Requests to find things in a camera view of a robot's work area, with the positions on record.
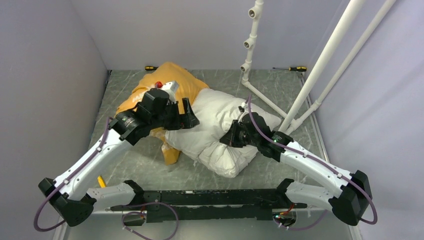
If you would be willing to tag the aluminium table edge rail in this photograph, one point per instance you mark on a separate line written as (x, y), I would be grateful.
(315, 122)

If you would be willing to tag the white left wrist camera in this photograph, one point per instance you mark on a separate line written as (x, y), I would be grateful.
(170, 88)

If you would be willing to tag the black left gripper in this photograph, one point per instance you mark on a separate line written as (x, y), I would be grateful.
(190, 121)

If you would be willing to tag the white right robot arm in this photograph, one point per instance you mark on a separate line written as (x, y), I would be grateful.
(347, 195)

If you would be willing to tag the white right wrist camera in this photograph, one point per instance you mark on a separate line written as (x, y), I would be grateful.
(243, 110)

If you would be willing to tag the yellow black screwdriver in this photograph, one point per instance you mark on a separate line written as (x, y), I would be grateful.
(292, 69)
(150, 68)

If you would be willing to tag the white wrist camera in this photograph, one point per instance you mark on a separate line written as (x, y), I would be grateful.
(243, 110)
(170, 88)

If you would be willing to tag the yellow black screwdriver right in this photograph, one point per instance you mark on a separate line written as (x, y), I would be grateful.
(292, 69)

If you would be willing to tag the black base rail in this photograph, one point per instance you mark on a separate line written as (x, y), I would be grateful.
(167, 205)

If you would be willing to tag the white pvc pipe frame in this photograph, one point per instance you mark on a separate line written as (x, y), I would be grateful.
(321, 25)

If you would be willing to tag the white pillow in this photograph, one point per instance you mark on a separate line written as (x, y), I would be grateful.
(215, 111)

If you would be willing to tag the yellow pillowcase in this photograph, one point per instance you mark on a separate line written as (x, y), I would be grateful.
(142, 114)

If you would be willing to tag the yellow black screwdriver left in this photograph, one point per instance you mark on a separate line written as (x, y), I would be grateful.
(150, 68)

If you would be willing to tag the yellow screwdriver near base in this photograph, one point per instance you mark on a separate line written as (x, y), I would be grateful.
(101, 181)

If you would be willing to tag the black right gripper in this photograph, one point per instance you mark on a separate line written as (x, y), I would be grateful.
(230, 138)

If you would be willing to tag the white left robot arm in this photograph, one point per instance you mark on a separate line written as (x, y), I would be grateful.
(70, 193)

